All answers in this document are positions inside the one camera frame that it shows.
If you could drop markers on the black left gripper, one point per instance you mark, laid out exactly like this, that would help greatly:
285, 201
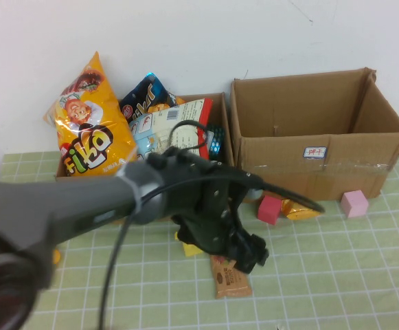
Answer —
213, 223

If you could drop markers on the brown snack bar packet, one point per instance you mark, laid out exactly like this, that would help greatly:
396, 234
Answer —
231, 282

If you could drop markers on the large orange chip bag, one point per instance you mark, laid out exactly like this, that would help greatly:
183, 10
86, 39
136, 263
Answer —
92, 137

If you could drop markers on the small gold snack packet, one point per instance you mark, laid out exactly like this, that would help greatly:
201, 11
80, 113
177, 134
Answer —
298, 214

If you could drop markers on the magenta foam cube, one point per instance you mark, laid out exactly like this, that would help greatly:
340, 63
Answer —
269, 210

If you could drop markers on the yellow foam cube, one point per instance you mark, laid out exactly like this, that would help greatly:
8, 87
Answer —
190, 249

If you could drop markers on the green checked tablecloth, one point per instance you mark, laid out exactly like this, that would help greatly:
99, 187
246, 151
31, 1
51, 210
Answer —
322, 275

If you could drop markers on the tiny yellow block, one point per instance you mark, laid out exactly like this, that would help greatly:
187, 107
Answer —
177, 236

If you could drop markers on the taped cardboard box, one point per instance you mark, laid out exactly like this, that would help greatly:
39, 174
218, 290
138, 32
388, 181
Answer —
278, 161

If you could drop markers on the light pink foam cube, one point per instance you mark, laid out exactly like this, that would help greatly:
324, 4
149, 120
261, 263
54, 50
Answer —
354, 204

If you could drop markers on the blue polka dot packet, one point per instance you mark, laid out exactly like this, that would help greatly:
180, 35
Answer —
216, 144

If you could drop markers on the cardboard box with F2 print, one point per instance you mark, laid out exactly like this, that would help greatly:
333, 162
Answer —
227, 137

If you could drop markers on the white label with red writing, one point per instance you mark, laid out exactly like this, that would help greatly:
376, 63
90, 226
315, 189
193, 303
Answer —
315, 152

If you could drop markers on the red and white chip bag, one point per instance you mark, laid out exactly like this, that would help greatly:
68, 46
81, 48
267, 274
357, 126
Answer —
185, 113

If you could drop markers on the dark blue chip bag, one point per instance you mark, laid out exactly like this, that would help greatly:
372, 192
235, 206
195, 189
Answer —
144, 99

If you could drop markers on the yellow rubber duck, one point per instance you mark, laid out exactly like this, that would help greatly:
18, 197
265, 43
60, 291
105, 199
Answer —
56, 257

